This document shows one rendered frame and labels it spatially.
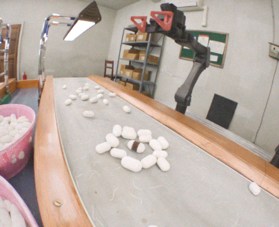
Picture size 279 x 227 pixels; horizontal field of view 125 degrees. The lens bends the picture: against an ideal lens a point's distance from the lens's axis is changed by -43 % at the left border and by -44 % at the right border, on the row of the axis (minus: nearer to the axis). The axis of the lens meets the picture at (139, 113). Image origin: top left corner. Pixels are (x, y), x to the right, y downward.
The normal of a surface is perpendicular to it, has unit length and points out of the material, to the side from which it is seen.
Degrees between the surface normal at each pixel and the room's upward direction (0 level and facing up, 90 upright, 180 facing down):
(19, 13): 91
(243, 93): 90
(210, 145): 45
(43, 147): 0
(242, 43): 90
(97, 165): 0
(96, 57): 90
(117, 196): 0
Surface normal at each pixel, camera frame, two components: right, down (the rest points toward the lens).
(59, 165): 0.18, -0.91
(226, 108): -0.75, 0.06
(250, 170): -0.43, -0.57
